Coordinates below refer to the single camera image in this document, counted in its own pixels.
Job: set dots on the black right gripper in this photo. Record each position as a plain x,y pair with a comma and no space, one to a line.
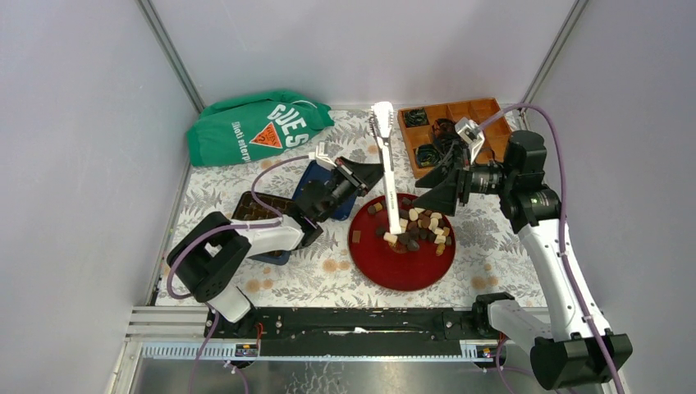
451,180

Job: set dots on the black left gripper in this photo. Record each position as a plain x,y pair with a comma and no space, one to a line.
359,176

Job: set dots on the silver metal tongs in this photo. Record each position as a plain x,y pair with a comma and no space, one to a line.
382,122

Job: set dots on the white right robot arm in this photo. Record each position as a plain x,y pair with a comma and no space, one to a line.
577,345

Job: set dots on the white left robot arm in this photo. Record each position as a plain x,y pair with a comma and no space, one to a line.
204,263

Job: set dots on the white rectangular chocolate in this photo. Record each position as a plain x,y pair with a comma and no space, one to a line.
391,239

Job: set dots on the blue box lid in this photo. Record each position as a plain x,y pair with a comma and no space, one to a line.
311,196

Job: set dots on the orange wooden divider tray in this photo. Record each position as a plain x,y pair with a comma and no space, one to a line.
429,130

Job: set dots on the red round plate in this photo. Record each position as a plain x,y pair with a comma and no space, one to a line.
424,253

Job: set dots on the green printed bag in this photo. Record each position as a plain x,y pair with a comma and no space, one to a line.
254,127

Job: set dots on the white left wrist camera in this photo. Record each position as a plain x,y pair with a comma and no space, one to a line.
321,157

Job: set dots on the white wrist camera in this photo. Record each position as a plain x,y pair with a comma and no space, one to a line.
471,133
321,157

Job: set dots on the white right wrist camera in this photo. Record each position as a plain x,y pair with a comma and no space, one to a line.
471,133

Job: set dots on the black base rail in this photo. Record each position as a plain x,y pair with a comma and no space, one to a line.
376,332

